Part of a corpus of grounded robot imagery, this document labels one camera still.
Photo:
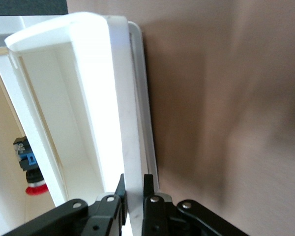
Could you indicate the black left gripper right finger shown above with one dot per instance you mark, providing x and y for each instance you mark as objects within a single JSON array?
[{"x": 162, "y": 216}]

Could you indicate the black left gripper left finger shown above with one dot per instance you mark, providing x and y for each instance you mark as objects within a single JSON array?
[{"x": 98, "y": 216}]

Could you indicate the white cabinet drawer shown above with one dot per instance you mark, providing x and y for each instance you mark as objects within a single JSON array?
[
  {"x": 28, "y": 123},
  {"x": 100, "y": 98}
]

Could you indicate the white drawer cabinet housing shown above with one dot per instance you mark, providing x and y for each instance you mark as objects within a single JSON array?
[{"x": 147, "y": 98}]

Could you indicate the red push button switch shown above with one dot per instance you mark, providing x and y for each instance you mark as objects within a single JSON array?
[{"x": 29, "y": 159}]

